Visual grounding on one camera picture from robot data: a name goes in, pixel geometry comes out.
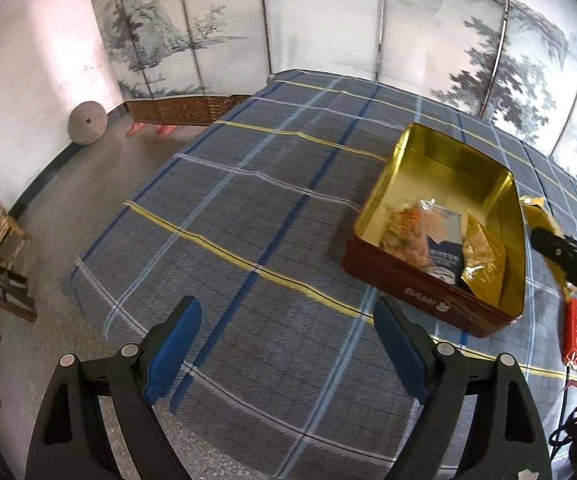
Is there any yellow snack packet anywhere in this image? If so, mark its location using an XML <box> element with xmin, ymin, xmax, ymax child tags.
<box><xmin>519</xmin><ymin>196</ymin><xmax>577</xmax><ymax>293</ymax></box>
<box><xmin>461</xmin><ymin>210</ymin><xmax>509</xmax><ymax>308</ymax></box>

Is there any red low object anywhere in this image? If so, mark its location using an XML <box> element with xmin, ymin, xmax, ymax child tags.
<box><xmin>127</xmin><ymin>122</ymin><xmax>176</xmax><ymax>140</ymax></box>

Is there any red and gold tin box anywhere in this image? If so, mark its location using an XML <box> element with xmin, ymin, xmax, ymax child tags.
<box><xmin>342</xmin><ymin>121</ymin><xmax>528</xmax><ymax>339</ymax></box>

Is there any navy cracker packet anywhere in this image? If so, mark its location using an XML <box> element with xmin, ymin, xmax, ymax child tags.
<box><xmin>427</xmin><ymin>207</ymin><xmax>469</xmax><ymax>286</ymax></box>

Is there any brown woven panel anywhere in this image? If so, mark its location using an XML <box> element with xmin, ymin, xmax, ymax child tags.
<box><xmin>124</xmin><ymin>94</ymin><xmax>252</xmax><ymax>128</ymax></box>

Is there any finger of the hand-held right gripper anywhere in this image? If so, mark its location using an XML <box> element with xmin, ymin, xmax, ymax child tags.
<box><xmin>531</xmin><ymin>226</ymin><xmax>577</xmax><ymax>307</ymax></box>

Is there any red peanut packet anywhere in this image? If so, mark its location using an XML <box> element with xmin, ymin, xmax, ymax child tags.
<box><xmin>381</xmin><ymin>199</ymin><xmax>449</xmax><ymax>273</ymax></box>

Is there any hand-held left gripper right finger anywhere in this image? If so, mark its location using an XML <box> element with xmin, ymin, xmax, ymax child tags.
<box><xmin>372</xmin><ymin>296</ymin><xmax>554</xmax><ymax>480</ymax></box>

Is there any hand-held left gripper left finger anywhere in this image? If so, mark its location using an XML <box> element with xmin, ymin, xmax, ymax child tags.
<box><xmin>24</xmin><ymin>295</ymin><xmax>203</xmax><ymax>480</ymax></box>

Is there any black cable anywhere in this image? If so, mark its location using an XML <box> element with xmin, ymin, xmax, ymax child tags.
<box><xmin>548</xmin><ymin>365</ymin><xmax>577</xmax><ymax>446</ymax></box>

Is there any round stone disc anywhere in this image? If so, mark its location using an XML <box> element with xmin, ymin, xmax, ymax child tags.
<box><xmin>67</xmin><ymin>101</ymin><xmax>108</xmax><ymax>147</ymax></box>

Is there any red long snack packet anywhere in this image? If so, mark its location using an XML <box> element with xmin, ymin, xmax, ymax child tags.
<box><xmin>562</xmin><ymin>285</ymin><xmax>577</xmax><ymax>372</ymax></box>

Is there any painted folding screen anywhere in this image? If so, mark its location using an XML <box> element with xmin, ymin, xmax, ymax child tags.
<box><xmin>84</xmin><ymin>0</ymin><xmax>577</xmax><ymax>201</ymax></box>

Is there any plaid tablecloth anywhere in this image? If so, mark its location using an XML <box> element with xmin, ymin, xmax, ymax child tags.
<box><xmin>71</xmin><ymin>69</ymin><xmax>577</xmax><ymax>480</ymax></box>

